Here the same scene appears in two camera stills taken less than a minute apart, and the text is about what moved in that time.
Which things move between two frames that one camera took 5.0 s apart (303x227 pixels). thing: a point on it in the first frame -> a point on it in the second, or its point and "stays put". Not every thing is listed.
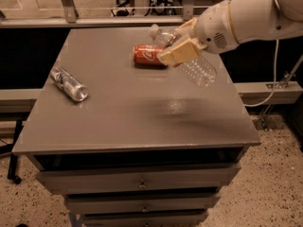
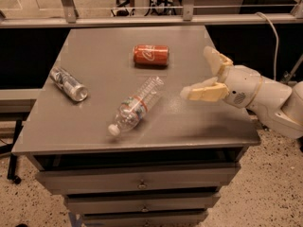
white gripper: (214, 28) -> (241, 85)
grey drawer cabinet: (148, 148) stays put
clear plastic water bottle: (200, 70) -> (134, 107)
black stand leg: (13, 158) stays put
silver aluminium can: (68, 83) stays put
